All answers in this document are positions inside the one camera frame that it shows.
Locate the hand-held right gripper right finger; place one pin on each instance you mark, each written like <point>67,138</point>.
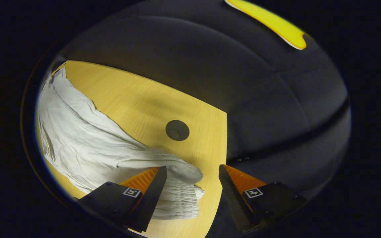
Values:
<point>233,201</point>

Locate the white jeans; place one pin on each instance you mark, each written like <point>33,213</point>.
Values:
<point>84,142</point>

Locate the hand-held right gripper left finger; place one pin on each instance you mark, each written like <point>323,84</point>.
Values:
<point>150,201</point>

